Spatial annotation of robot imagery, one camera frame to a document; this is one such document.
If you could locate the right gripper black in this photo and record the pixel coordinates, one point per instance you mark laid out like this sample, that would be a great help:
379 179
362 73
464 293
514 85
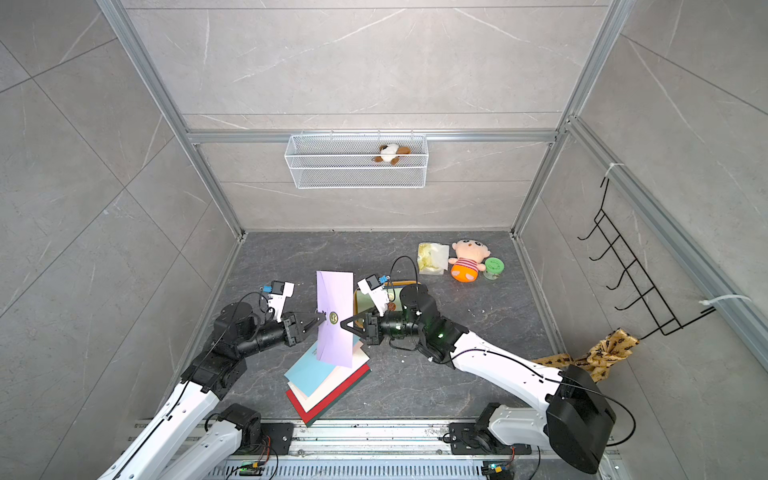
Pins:
373 331

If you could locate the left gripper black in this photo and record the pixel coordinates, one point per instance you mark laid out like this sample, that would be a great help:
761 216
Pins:
290 327

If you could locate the yellow plastic storage box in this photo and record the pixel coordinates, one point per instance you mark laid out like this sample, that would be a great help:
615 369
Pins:
394 289

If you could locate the light green envelope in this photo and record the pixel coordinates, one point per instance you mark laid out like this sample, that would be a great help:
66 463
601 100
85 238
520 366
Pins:
371 299

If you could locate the pink envelope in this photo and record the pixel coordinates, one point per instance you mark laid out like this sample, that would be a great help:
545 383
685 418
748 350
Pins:
359 358

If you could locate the purple envelope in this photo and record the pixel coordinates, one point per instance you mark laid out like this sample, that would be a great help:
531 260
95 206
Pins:
335 297

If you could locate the light blue envelope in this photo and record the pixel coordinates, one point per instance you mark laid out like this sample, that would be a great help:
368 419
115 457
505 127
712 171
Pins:
308 373

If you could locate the cream white envelope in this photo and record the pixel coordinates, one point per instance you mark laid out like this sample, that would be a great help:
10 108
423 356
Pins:
308 401

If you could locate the red envelope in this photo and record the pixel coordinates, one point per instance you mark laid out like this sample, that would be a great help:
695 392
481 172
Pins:
310 416

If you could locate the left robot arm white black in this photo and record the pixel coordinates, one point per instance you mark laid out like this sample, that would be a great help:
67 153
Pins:
187 438

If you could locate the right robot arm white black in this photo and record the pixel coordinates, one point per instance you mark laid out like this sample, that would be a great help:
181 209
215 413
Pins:
568 413

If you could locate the plush doll orange pink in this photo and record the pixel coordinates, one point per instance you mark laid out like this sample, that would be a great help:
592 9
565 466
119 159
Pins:
469 260

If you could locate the green round lid container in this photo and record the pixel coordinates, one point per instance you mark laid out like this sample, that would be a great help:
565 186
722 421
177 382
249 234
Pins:
494 267

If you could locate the left green circuit board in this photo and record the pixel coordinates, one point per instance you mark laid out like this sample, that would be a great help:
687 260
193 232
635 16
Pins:
250 471

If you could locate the green circuit board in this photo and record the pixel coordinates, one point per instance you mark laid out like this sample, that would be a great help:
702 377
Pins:
497 471
250 471

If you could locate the small brown white plush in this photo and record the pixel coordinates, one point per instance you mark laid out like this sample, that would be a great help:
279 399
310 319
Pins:
391 154

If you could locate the right green circuit board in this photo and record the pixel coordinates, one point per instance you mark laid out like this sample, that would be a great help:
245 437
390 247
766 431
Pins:
497 471

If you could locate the yellow black patterned cloth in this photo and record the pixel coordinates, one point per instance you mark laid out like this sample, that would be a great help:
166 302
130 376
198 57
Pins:
599 360

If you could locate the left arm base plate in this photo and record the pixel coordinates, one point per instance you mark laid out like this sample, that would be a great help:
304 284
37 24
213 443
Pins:
279 435

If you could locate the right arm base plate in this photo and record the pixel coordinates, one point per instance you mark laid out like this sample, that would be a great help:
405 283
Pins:
467 439

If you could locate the white wire mesh basket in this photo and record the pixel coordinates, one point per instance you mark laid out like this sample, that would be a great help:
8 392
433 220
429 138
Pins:
345 161

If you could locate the black wire hook rack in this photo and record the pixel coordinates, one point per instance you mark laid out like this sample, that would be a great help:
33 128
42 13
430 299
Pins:
633 273

